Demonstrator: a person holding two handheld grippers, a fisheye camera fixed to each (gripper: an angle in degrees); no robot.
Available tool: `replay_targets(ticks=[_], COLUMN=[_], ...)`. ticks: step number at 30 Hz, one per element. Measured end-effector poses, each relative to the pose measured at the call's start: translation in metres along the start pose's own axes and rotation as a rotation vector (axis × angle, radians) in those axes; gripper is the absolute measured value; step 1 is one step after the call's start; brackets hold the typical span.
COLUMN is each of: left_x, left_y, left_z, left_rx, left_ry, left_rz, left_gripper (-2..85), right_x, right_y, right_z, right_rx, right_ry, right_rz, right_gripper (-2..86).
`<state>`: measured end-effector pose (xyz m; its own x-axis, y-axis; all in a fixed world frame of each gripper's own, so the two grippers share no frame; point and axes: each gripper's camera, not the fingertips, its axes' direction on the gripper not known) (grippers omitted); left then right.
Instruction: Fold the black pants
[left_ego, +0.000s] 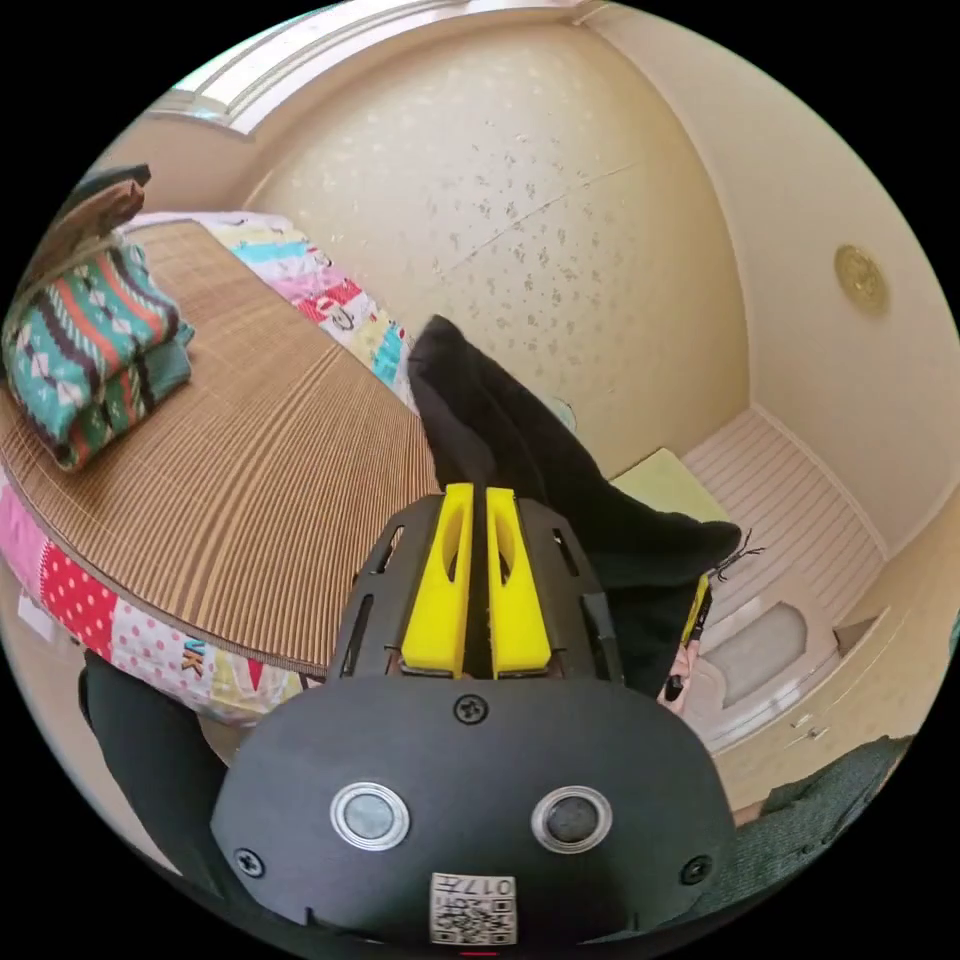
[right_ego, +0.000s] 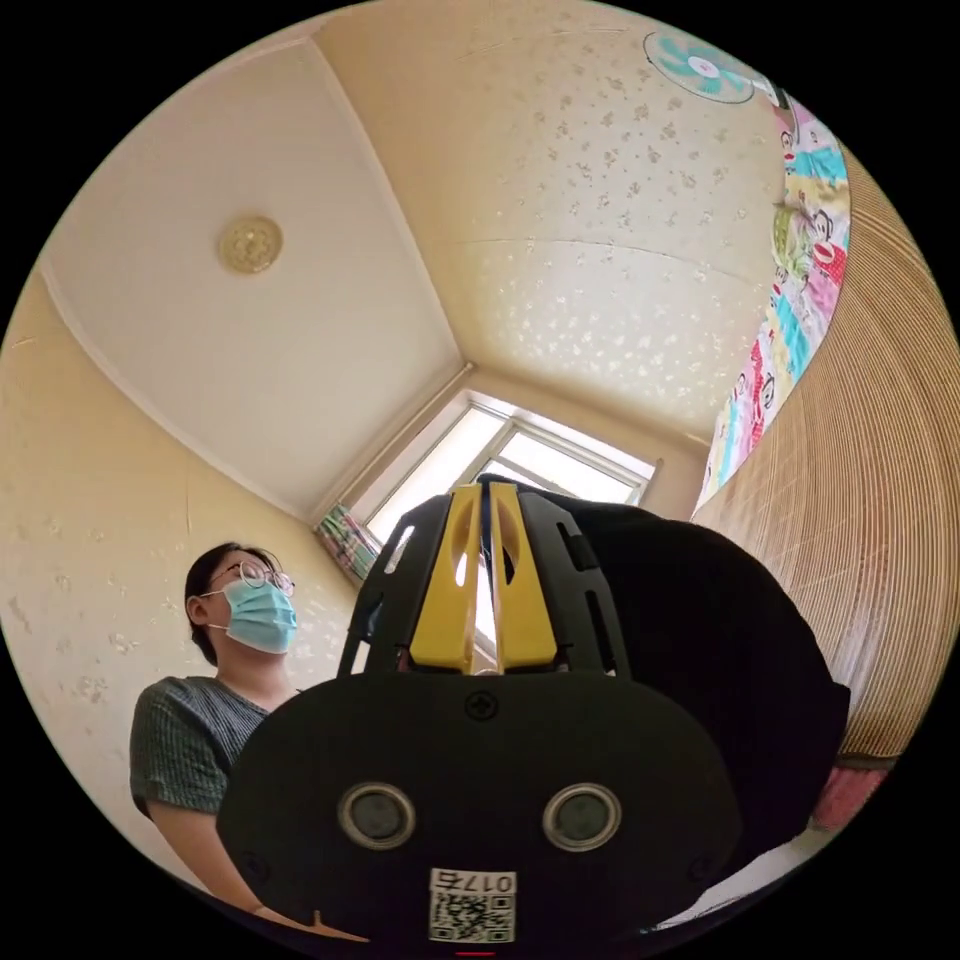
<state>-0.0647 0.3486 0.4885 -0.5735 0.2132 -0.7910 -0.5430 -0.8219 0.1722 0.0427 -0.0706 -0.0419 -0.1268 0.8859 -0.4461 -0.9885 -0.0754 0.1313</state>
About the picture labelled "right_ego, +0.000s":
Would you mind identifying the black pants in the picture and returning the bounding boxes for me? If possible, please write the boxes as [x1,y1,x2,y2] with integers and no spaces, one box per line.
[476,472,853,913]

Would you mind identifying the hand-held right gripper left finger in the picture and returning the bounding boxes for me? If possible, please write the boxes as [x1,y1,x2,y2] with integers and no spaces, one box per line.
[408,483,482,670]

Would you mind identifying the bed with woven mat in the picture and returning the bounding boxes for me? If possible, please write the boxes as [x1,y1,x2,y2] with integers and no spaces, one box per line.
[688,83,960,832]

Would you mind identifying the plaid curtain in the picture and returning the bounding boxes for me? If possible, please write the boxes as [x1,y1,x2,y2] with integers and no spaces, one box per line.
[314,503,381,584]

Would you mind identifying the white and teal fan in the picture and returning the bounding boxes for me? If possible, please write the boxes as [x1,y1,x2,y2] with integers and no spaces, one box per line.
[642,30,790,111]

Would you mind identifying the round ceiling lamp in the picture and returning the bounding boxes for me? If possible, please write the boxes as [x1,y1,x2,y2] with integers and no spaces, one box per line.
[218,215,286,276]

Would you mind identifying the window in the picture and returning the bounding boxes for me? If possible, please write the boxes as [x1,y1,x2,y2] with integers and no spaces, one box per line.
[350,388,663,655]

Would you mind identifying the person's body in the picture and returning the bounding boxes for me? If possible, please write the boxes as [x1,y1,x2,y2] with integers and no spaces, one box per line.
[128,541,301,913]

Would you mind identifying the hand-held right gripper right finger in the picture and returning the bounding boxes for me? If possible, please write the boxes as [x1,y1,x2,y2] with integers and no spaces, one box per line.
[488,482,561,672]

